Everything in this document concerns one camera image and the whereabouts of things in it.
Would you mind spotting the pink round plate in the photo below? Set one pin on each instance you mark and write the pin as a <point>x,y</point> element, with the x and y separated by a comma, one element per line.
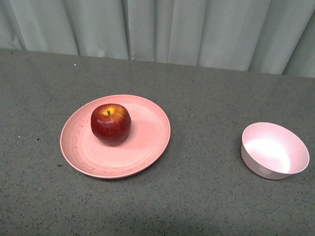
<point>148,139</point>

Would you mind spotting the red apple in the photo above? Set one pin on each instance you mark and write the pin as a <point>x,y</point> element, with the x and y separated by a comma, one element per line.
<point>111,123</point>

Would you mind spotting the pale pink bowl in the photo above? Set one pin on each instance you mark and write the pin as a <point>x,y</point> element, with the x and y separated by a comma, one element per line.
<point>272,151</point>

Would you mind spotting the grey-white curtain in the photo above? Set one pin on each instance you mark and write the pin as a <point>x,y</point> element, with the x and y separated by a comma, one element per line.
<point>268,36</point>

